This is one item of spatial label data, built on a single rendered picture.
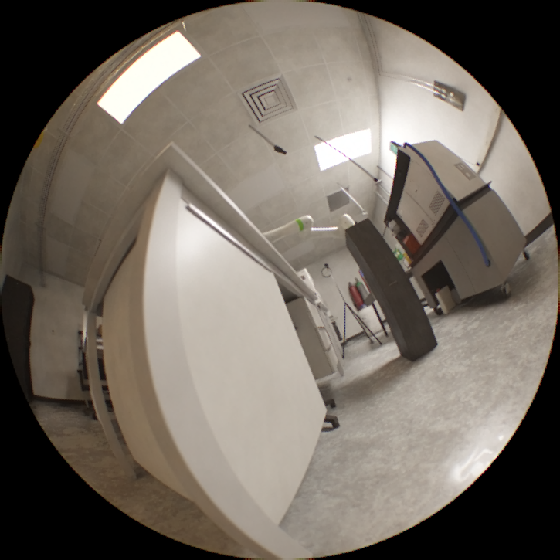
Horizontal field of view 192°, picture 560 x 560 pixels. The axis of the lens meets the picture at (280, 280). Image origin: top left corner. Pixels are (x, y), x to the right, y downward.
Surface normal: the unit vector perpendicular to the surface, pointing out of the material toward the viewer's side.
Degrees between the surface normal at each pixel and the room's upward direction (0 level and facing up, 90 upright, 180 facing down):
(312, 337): 90
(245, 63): 180
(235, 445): 90
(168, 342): 90
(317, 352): 90
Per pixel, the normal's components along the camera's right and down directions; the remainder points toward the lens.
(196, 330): 0.87, -0.44
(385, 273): -0.39, -0.26
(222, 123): 0.34, 0.85
